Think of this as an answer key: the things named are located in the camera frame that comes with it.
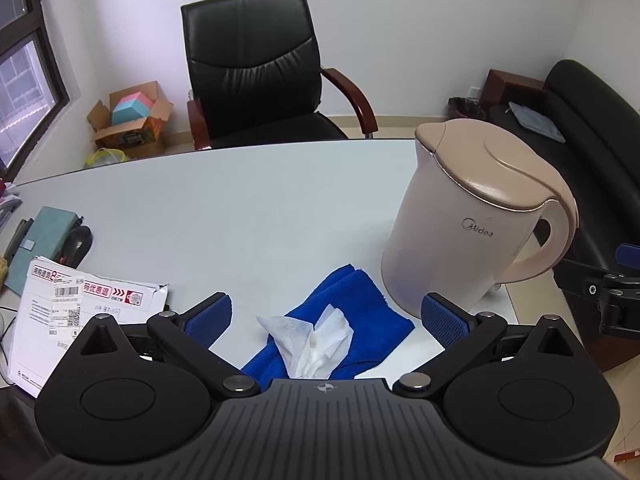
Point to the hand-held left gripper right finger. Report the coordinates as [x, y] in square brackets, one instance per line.
[445, 317]

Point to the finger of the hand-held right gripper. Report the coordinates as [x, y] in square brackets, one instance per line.
[630, 252]
[580, 277]

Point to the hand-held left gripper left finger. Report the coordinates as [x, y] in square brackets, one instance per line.
[207, 314]

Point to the beige electric kettle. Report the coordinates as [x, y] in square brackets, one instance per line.
[450, 240]

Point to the white paper tissue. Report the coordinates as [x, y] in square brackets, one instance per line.
[320, 340]

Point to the blue microfibre cloth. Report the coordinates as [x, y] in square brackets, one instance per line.
[360, 310]

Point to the black leather sofa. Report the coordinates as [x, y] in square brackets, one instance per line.
[590, 125]

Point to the black computer mouse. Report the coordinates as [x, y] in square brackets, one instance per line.
[77, 245]

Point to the grey pouch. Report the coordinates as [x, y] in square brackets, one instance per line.
[537, 122]

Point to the white courier envelope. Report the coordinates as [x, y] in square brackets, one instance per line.
[45, 320]

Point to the yellow plastic bag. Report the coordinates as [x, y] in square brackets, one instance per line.
[102, 157]

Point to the open cardboard box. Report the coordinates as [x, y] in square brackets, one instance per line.
[130, 135]

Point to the red trash bin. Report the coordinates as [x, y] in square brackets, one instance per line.
[467, 107]

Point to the brown wooden side table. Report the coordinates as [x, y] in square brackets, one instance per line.
[500, 85]

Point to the teal box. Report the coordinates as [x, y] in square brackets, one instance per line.
[125, 110]

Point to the black leather office chair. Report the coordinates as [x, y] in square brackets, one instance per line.
[250, 60]

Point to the dark framed window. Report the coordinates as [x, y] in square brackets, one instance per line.
[20, 75]

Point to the white wall socket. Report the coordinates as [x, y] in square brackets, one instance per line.
[474, 92]

